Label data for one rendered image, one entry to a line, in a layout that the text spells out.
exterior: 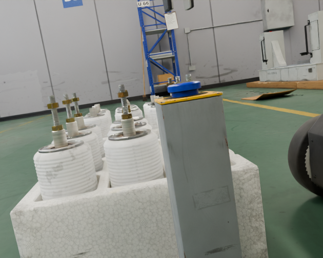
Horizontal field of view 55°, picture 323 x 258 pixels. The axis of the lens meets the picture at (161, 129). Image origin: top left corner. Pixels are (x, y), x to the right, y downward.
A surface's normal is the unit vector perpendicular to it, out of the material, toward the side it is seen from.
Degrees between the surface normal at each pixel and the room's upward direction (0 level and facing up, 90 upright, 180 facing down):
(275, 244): 0
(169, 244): 90
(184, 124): 90
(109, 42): 90
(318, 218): 0
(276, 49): 66
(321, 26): 90
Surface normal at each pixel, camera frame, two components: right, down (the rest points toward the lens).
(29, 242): 0.11, 0.14
